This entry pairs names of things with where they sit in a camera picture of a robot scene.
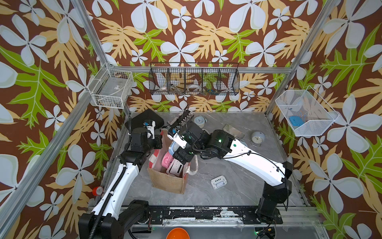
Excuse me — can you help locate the white rectangular digital clock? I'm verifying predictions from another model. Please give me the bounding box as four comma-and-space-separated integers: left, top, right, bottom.
166, 159, 184, 177

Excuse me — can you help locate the white wire basket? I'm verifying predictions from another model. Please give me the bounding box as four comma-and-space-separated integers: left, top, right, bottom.
276, 87, 339, 137
88, 64, 134, 109

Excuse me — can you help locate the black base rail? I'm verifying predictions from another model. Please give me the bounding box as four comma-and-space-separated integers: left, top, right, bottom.
141, 206, 283, 225

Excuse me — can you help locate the grey round globe clock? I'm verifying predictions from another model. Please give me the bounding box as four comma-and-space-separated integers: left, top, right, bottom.
251, 131, 265, 146

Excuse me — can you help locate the white wire basket right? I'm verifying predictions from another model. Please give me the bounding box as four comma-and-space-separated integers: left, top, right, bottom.
276, 87, 339, 137

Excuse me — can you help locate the socket set on black rail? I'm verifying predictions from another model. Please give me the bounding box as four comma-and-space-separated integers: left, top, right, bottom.
166, 110, 194, 131

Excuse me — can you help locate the pink twin-bell alarm clock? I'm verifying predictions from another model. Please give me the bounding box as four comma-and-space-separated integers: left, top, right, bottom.
161, 152, 174, 169

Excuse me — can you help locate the black plastic tool case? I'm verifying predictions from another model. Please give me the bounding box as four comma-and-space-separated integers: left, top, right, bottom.
131, 109, 164, 129

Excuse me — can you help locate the small white digital clock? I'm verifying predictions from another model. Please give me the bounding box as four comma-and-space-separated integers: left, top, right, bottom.
210, 175, 227, 189

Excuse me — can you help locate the cream and blue alarm clock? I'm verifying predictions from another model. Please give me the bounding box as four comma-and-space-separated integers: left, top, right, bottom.
194, 116, 207, 128

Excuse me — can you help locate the red cap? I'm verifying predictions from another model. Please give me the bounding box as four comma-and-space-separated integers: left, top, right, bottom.
92, 186, 103, 197

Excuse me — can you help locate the mirror digital clock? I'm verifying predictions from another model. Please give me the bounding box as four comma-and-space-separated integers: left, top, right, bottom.
223, 124, 245, 139

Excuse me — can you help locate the blue object in basket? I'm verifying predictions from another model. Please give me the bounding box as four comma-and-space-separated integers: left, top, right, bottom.
289, 116, 305, 127

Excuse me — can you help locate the orange bowl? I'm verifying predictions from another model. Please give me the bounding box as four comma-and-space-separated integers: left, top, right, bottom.
166, 228, 190, 239

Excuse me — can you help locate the blue square alarm clock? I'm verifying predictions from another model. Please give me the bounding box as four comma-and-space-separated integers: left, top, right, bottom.
168, 141, 180, 156

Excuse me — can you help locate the black wire basket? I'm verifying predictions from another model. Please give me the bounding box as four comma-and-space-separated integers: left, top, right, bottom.
148, 62, 240, 96

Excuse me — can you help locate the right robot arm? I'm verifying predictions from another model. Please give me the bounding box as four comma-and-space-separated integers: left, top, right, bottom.
167, 121, 292, 224

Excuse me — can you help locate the white wire basket left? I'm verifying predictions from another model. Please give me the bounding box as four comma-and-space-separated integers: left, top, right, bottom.
88, 64, 134, 109

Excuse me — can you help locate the canvas bag with red sides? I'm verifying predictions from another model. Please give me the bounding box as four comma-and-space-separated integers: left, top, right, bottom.
148, 129, 199, 194

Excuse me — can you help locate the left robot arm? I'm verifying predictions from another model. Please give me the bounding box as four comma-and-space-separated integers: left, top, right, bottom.
79, 119, 162, 239

